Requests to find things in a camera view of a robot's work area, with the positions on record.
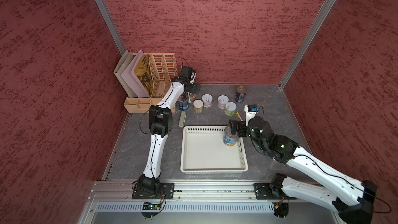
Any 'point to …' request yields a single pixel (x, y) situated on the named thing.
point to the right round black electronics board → (281, 209)
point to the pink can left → (207, 99)
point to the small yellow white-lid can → (198, 104)
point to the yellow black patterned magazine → (143, 73)
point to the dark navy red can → (240, 95)
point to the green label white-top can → (230, 108)
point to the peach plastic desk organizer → (163, 69)
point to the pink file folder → (128, 78)
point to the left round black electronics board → (146, 206)
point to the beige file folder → (125, 61)
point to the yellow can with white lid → (192, 96)
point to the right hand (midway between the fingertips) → (237, 123)
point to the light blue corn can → (229, 139)
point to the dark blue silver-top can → (182, 102)
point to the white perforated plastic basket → (203, 152)
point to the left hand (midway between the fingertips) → (191, 89)
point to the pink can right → (222, 100)
